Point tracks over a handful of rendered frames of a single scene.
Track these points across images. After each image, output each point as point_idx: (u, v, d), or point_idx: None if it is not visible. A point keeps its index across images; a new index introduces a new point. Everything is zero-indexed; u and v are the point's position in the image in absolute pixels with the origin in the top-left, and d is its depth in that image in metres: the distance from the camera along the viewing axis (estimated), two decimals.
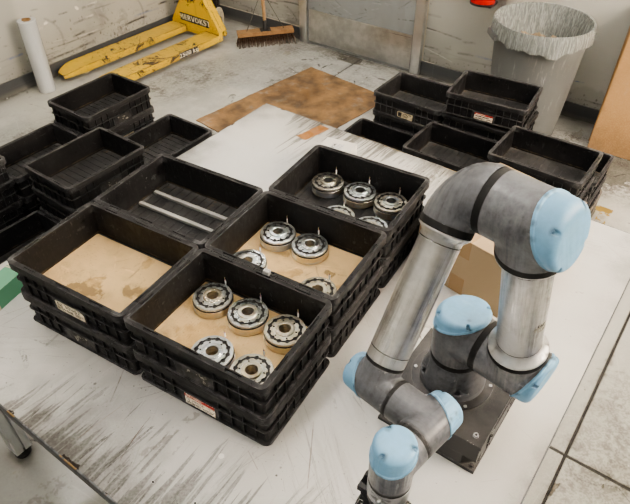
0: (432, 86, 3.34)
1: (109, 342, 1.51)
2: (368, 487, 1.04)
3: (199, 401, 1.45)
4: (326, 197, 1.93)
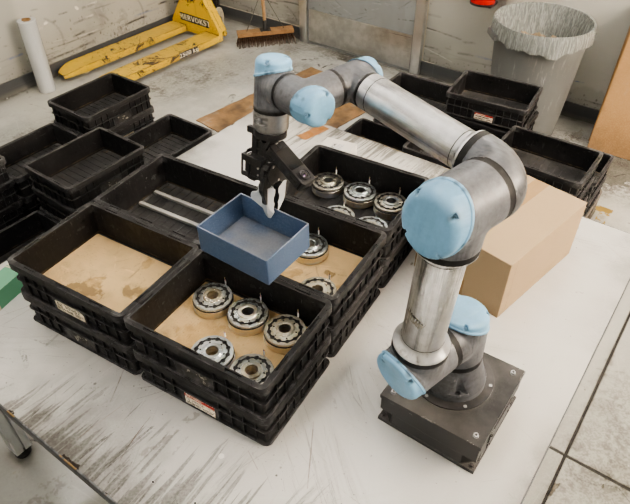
0: (432, 86, 3.34)
1: (109, 342, 1.51)
2: (253, 115, 1.27)
3: (199, 401, 1.45)
4: (326, 197, 1.93)
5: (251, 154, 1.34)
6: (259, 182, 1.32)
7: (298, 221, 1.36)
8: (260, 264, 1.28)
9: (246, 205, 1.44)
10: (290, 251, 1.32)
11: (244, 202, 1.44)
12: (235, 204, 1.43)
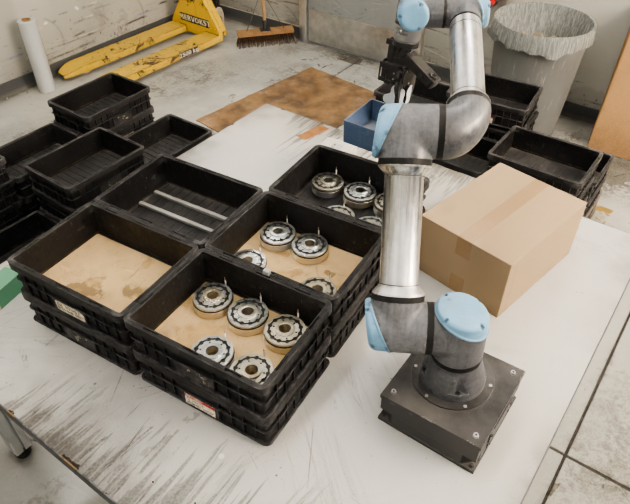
0: (432, 86, 3.34)
1: (109, 342, 1.51)
2: (394, 28, 1.63)
3: (199, 401, 1.45)
4: (326, 197, 1.93)
5: (387, 62, 1.70)
6: (395, 84, 1.68)
7: None
8: None
9: (375, 108, 1.80)
10: None
11: (374, 106, 1.79)
12: (367, 107, 1.78)
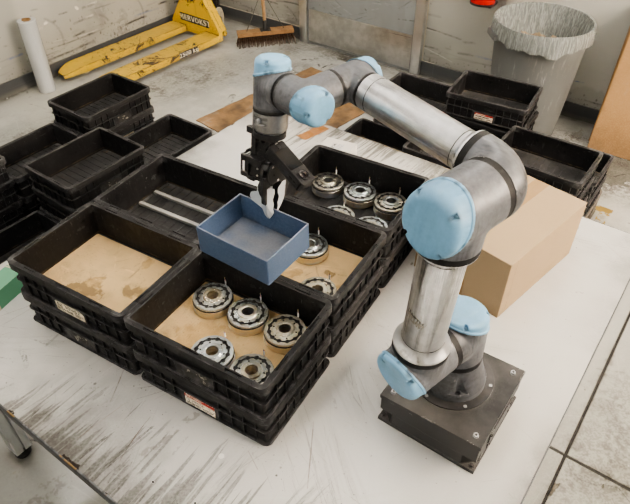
0: (432, 86, 3.34)
1: (109, 342, 1.51)
2: (252, 115, 1.27)
3: (199, 401, 1.45)
4: (326, 197, 1.93)
5: (250, 154, 1.34)
6: (258, 182, 1.32)
7: (298, 221, 1.36)
8: (260, 264, 1.27)
9: (245, 205, 1.44)
10: (290, 251, 1.32)
11: (243, 202, 1.44)
12: (234, 204, 1.43)
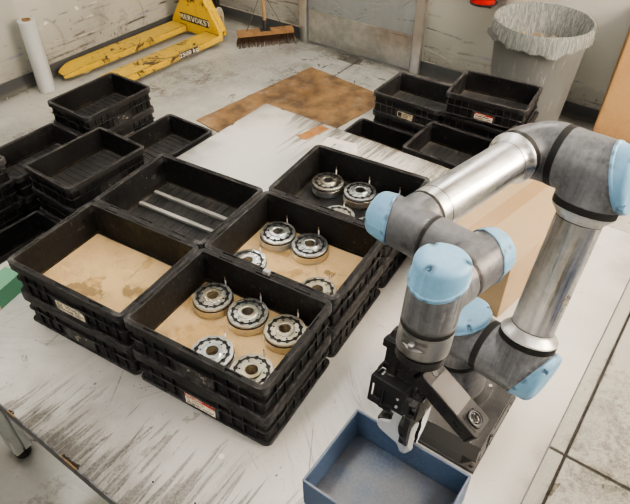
0: (432, 86, 3.34)
1: (109, 342, 1.51)
2: (399, 331, 0.82)
3: (199, 401, 1.45)
4: (326, 197, 1.93)
5: (385, 373, 0.89)
6: (400, 420, 0.87)
7: (453, 469, 0.91)
8: None
9: (364, 424, 0.99)
10: None
11: (361, 421, 0.99)
12: (349, 427, 0.98)
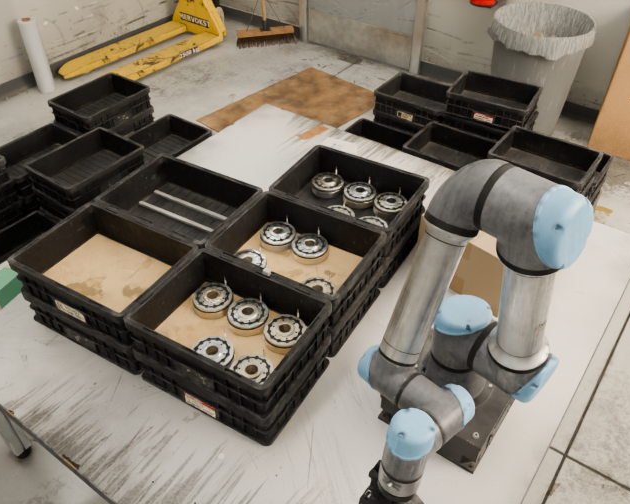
0: (432, 86, 3.34)
1: (109, 342, 1.51)
2: (380, 471, 1.06)
3: (199, 401, 1.45)
4: (326, 197, 1.93)
5: (370, 496, 1.13)
6: None
7: None
8: None
9: None
10: None
11: None
12: None
